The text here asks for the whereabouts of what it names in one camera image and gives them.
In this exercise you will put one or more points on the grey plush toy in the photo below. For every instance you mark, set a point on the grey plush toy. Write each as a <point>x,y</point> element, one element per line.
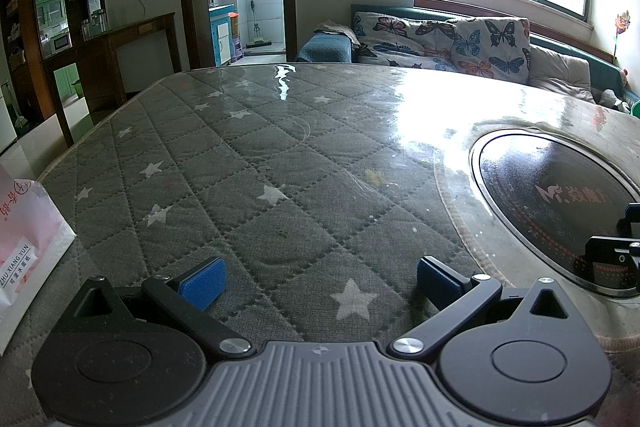
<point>612,101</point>

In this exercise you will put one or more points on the beige folded cloth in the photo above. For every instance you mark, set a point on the beige folded cloth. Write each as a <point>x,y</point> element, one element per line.
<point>337,29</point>

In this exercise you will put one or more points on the beige cushion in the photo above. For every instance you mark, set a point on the beige cushion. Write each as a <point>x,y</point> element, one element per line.
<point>560,74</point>

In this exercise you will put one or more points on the green plastic bucket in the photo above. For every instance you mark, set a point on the green plastic bucket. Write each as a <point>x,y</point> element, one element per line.
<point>636,108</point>

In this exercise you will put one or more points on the round black cooktop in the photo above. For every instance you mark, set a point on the round black cooktop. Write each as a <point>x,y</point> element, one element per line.
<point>540,177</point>

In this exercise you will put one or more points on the teal sofa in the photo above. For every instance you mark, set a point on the teal sofa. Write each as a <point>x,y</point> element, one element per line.
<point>607,72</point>

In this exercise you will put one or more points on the butterfly print cushion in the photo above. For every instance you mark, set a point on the butterfly print cushion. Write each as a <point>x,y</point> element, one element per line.
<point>492,47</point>
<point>400,39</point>

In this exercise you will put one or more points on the dark wooden shelf cabinet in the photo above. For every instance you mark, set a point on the dark wooden shelf cabinet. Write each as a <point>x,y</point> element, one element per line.
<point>30,32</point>

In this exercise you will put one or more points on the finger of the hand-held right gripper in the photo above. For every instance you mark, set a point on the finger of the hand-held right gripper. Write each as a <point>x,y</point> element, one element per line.
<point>605,272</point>
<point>631,219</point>

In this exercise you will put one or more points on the blue blanket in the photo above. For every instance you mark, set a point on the blue blanket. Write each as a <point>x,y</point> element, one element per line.
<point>322,49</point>

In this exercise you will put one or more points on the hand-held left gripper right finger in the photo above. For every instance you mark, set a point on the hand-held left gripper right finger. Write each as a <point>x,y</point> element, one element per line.
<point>435,282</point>

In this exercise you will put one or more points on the microwave oven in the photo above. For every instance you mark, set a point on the microwave oven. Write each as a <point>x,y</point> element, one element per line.
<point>60,42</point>

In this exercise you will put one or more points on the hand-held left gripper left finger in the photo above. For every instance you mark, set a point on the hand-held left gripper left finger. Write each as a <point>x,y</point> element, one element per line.
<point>205,282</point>

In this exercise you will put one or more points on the blue and white cabinet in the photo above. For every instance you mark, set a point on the blue and white cabinet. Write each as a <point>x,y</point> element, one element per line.
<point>221,37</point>

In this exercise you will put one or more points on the floor mop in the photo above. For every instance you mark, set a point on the floor mop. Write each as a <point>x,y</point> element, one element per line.
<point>257,41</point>

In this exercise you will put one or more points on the white and pink paper bag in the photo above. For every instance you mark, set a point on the white and pink paper bag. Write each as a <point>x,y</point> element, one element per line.
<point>30,247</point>

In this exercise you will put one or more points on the colourful pinwheel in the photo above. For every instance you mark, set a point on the colourful pinwheel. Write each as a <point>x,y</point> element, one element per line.
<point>622,22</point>

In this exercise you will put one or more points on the green waste bin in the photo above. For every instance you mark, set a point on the green waste bin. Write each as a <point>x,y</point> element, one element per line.
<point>76,91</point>

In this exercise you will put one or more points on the dark wooden console table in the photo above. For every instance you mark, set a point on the dark wooden console table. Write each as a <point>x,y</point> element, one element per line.
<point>145,27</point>

